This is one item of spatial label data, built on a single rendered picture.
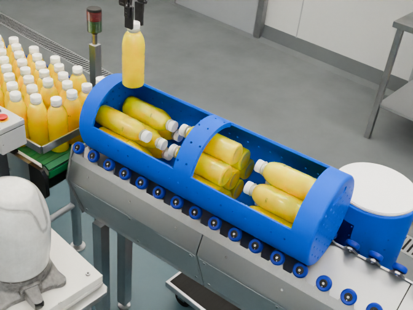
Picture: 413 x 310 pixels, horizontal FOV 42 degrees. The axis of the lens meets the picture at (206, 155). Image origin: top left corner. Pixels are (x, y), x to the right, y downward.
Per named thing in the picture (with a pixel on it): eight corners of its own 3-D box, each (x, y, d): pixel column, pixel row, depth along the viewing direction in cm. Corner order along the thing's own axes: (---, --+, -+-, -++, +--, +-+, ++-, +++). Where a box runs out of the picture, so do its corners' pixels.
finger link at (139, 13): (134, 1, 165) (136, 0, 166) (134, 23, 169) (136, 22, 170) (142, 3, 164) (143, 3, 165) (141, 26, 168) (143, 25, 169)
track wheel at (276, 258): (284, 251, 157) (286, 251, 159) (270, 248, 159) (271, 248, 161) (283, 266, 157) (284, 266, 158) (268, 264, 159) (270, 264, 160)
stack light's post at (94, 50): (99, 234, 296) (94, 46, 234) (94, 231, 298) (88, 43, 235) (104, 230, 299) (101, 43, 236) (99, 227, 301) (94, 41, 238)
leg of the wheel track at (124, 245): (124, 312, 255) (125, 211, 220) (115, 306, 258) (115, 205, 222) (133, 305, 259) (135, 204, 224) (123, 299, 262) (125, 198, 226)
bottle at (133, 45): (142, 90, 176) (144, 32, 165) (120, 88, 176) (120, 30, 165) (145, 80, 182) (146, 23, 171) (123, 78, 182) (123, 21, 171)
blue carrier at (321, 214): (300, 285, 153) (319, 210, 136) (80, 161, 191) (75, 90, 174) (342, 230, 172) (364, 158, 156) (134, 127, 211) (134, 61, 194)
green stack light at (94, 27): (94, 34, 229) (94, 23, 226) (83, 30, 232) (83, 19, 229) (105, 31, 233) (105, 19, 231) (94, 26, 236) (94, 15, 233)
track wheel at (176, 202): (182, 195, 174) (185, 196, 175) (170, 194, 175) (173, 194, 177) (180, 209, 173) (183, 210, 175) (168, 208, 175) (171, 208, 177)
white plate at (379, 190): (380, 155, 195) (379, 158, 196) (318, 171, 184) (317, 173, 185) (437, 202, 176) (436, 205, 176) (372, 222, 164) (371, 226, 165)
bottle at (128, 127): (110, 103, 189) (154, 124, 180) (106, 122, 191) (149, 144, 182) (96, 104, 182) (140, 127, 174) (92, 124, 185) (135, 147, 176)
